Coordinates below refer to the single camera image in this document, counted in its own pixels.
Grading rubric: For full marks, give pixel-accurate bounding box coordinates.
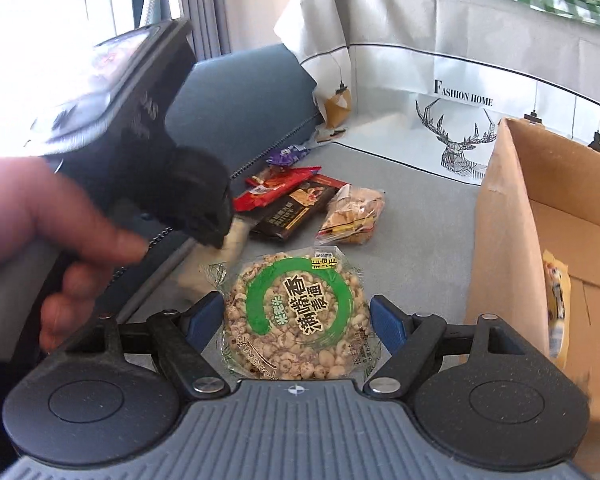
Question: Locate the cardboard box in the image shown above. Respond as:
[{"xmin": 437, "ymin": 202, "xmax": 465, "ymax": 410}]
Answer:
[{"xmin": 464, "ymin": 117, "xmax": 600, "ymax": 480}]

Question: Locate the red snack packet blue edge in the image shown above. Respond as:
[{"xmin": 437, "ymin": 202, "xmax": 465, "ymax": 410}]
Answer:
[{"xmin": 232, "ymin": 180, "xmax": 306, "ymax": 213}]

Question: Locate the round puffed rice cake packet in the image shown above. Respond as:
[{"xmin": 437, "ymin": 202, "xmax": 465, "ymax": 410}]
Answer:
[{"xmin": 200, "ymin": 245, "xmax": 388, "ymax": 381}]

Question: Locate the person's left hand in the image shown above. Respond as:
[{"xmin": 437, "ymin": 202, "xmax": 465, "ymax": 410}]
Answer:
[{"xmin": 0, "ymin": 156, "xmax": 150, "ymax": 356}]

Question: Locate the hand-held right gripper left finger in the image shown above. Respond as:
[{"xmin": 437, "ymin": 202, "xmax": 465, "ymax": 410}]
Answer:
[{"xmin": 45, "ymin": 291, "xmax": 231, "ymax": 397}]

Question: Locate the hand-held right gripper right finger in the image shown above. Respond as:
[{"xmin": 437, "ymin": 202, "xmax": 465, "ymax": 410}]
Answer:
[{"xmin": 362, "ymin": 295, "xmax": 551, "ymax": 396}]

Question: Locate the grey curtain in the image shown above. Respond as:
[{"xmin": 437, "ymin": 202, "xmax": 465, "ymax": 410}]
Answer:
[{"xmin": 172, "ymin": 0, "xmax": 311, "ymax": 61}]

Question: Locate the dark brown snack packet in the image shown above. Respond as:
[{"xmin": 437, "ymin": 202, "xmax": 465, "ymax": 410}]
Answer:
[{"xmin": 250, "ymin": 174, "xmax": 351, "ymax": 241}]

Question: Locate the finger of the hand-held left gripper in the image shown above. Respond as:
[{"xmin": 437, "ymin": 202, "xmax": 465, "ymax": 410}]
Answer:
[{"xmin": 162, "ymin": 145, "xmax": 234, "ymax": 250}]

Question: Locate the white deer print cloth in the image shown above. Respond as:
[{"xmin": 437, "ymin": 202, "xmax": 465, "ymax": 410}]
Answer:
[{"xmin": 274, "ymin": 0, "xmax": 600, "ymax": 186}]

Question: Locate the purple snack packet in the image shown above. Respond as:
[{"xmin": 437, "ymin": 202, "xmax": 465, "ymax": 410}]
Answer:
[{"xmin": 266, "ymin": 142, "xmax": 311, "ymax": 167}]

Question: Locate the yellow snack packet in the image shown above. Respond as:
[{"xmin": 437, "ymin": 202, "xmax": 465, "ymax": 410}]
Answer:
[{"xmin": 541, "ymin": 249, "xmax": 573, "ymax": 361}]

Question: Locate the blue cushion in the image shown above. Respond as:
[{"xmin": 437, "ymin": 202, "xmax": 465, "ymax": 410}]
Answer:
[{"xmin": 165, "ymin": 42, "xmax": 326, "ymax": 181}]

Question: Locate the clear bag of crackers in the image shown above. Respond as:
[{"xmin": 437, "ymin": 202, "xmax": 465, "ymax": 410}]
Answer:
[{"xmin": 316, "ymin": 185, "xmax": 387, "ymax": 246}]

